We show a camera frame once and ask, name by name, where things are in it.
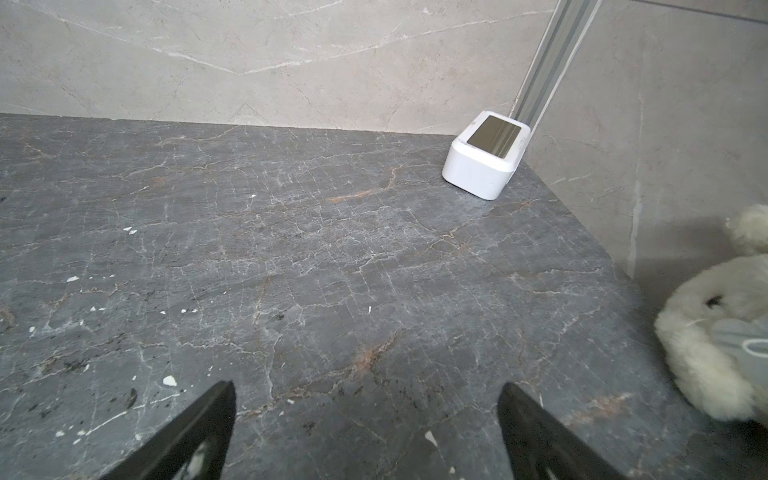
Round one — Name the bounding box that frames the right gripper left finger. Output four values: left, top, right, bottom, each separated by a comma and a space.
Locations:
103, 381, 236, 479

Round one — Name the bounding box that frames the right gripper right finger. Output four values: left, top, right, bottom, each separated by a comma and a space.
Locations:
497, 382, 624, 480

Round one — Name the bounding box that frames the white plush dog toy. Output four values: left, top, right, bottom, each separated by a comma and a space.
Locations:
654, 204, 767, 425

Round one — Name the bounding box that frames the white digital timer device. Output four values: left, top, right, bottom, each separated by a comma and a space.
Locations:
442, 110, 532, 201

